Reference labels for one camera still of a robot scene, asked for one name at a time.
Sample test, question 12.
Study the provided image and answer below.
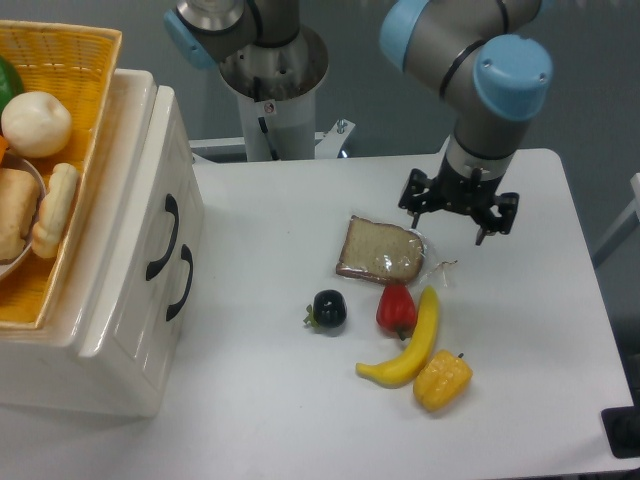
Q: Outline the yellow toy bell pepper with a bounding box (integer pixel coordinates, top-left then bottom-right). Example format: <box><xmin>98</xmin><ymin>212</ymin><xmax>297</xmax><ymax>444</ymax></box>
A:
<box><xmin>413</xmin><ymin>350</ymin><xmax>473</xmax><ymax>412</ymax></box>

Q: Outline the green toy pepper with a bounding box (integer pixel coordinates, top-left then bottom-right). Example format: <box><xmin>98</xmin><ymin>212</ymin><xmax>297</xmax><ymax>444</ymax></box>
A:
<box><xmin>0</xmin><ymin>57</ymin><xmax>24</xmax><ymax>112</ymax></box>

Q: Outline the white round toy onion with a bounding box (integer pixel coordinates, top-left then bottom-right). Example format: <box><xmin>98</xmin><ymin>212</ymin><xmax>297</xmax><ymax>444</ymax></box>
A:
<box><xmin>1</xmin><ymin>91</ymin><xmax>72</xmax><ymax>158</ymax></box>

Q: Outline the black lower drawer handle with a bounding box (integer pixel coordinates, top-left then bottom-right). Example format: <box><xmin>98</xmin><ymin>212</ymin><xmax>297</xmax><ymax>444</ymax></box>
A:
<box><xmin>165</xmin><ymin>244</ymin><xmax>195</xmax><ymax>322</ymax></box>

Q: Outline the black device at table edge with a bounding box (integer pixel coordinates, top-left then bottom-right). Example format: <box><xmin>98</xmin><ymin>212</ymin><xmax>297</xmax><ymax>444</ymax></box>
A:
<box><xmin>601</xmin><ymin>406</ymin><xmax>639</xmax><ymax>459</ymax></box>

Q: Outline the red toy bell pepper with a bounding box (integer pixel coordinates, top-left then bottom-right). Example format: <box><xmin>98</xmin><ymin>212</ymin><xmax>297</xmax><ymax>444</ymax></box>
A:
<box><xmin>376</xmin><ymin>284</ymin><xmax>417</xmax><ymax>340</ymax></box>

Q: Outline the white drawer cabinet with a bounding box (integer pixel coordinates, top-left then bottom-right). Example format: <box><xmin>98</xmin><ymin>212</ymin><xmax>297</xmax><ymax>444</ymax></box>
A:
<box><xmin>1</xmin><ymin>70</ymin><xmax>186</xmax><ymax>417</ymax></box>

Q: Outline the grey plate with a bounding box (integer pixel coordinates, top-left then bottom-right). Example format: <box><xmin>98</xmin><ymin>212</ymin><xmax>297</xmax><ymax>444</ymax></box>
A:
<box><xmin>1</xmin><ymin>153</ymin><xmax>46</xmax><ymax>279</ymax></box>

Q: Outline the yellow wicker basket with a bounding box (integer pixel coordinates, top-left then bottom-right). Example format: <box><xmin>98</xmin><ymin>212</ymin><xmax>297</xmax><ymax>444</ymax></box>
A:
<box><xmin>1</xmin><ymin>20</ymin><xmax>122</xmax><ymax>331</ymax></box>

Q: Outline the orange toy piece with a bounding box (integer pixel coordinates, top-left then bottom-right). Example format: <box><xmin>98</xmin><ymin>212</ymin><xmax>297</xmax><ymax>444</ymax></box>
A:
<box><xmin>0</xmin><ymin>135</ymin><xmax>8</xmax><ymax>164</ymax></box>

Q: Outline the white top drawer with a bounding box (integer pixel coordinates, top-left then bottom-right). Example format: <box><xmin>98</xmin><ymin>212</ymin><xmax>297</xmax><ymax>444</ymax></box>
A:
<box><xmin>81</xmin><ymin>86</ymin><xmax>203</xmax><ymax>381</ymax></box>

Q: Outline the dark purple toy eggplant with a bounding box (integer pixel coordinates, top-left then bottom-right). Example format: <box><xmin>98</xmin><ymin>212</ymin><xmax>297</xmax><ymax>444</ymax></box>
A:
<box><xmin>303</xmin><ymin>289</ymin><xmax>348</xmax><ymax>336</ymax></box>

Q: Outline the tan toy bread loaf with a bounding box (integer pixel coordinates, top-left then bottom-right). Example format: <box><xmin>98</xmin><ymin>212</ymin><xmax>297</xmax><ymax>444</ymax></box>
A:
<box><xmin>1</xmin><ymin>168</ymin><xmax>40</xmax><ymax>262</ymax></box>

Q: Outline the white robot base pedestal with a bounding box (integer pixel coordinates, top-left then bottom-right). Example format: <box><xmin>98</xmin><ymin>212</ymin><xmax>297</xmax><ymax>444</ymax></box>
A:
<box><xmin>219</xmin><ymin>26</ymin><xmax>329</xmax><ymax>162</ymax></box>

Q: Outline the black drawer handle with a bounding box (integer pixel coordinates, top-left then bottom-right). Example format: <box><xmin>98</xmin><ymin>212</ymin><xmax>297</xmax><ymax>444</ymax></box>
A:
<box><xmin>145</xmin><ymin>193</ymin><xmax>180</xmax><ymax>281</ymax></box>
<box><xmin>165</xmin><ymin>244</ymin><xmax>195</xmax><ymax>322</ymax></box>

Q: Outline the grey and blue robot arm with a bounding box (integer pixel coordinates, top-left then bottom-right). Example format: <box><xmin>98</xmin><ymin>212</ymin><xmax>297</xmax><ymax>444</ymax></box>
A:
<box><xmin>164</xmin><ymin>1</ymin><xmax>553</xmax><ymax>237</ymax></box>

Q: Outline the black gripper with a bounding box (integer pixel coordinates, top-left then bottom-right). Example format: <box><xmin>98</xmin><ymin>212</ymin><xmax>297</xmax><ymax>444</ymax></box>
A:
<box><xmin>398</xmin><ymin>153</ymin><xmax>519</xmax><ymax>246</ymax></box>

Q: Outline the yellow toy banana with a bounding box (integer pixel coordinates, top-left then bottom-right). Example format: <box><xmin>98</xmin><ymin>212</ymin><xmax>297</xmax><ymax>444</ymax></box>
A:
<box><xmin>355</xmin><ymin>286</ymin><xmax>440</xmax><ymax>388</ymax></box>

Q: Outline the beige toy bread roll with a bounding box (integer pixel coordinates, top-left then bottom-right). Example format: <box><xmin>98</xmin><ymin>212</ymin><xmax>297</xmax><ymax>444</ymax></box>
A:
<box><xmin>32</xmin><ymin>163</ymin><xmax>79</xmax><ymax>259</ymax></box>

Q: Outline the wrapped brown bread slice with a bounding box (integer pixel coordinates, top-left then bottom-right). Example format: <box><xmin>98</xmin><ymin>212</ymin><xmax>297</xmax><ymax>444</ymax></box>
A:
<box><xmin>335</xmin><ymin>215</ymin><xmax>458</xmax><ymax>287</ymax></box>

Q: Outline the black top drawer handle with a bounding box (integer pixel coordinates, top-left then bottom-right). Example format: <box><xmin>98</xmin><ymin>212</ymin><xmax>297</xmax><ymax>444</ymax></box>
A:
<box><xmin>145</xmin><ymin>193</ymin><xmax>180</xmax><ymax>281</ymax></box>

